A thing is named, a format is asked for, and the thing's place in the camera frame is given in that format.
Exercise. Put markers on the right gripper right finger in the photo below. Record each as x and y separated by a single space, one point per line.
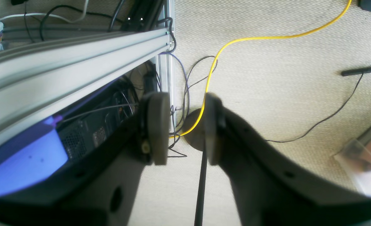
269 189

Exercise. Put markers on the black computer case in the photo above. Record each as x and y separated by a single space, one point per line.
86 125

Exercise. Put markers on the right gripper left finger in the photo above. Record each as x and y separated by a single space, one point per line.
100 188

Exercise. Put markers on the aluminium frame rail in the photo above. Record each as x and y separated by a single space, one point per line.
41 79

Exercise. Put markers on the clear plastic box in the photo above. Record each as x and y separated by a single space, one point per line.
355 159

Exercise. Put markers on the black tripod leg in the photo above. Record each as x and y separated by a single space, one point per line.
356 71

